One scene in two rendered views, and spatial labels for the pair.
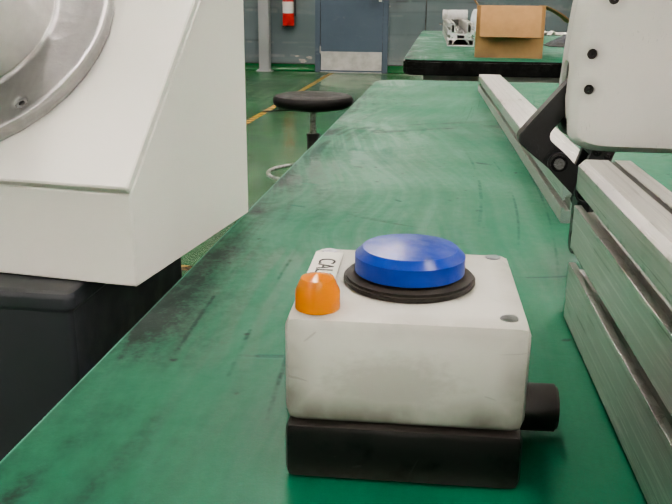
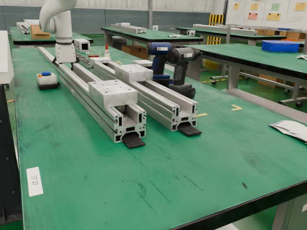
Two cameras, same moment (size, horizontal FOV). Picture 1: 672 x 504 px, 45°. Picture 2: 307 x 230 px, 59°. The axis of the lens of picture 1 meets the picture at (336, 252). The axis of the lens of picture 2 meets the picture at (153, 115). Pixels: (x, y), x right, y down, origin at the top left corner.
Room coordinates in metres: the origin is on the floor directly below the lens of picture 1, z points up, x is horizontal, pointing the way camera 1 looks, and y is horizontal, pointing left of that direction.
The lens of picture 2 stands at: (-1.03, 0.27, 1.13)
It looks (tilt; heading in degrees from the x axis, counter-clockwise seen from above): 21 degrees down; 325
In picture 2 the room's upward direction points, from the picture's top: 2 degrees clockwise
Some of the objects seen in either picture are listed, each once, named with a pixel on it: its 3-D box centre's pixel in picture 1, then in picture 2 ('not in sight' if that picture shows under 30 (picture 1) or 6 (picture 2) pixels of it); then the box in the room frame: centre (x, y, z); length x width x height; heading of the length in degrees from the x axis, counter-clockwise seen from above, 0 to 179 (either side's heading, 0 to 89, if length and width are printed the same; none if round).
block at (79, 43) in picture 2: not in sight; (82, 46); (1.33, -0.59, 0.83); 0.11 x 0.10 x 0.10; 86
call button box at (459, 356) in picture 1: (428, 353); (48, 81); (0.28, -0.04, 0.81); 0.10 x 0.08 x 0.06; 84
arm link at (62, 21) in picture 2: not in sight; (61, 23); (0.44, -0.17, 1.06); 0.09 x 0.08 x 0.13; 88
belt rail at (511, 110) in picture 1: (517, 117); (49, 57); (1.06, -0.24, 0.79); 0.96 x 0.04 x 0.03; 174
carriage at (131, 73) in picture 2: not in sight; (133, 75); (-0.03, -0.32, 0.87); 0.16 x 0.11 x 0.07; 174
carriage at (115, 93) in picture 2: not in sight; (111, 96); (-0.26, -0.10, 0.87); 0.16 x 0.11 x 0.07; 174
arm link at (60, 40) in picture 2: not in sight; (64, 39); (0.44, -0.18, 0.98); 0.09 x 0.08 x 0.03; 84
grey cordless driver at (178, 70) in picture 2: not in sight; (186, 73); (-0.16, -0.50, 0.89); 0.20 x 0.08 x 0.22; 98
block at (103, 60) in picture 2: not in sight; (98, 66); (0.41, -0.35, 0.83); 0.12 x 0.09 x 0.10; 84
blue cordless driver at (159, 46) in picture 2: not in sight; (166, 65); (0.02, -0.53, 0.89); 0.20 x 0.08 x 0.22; 66
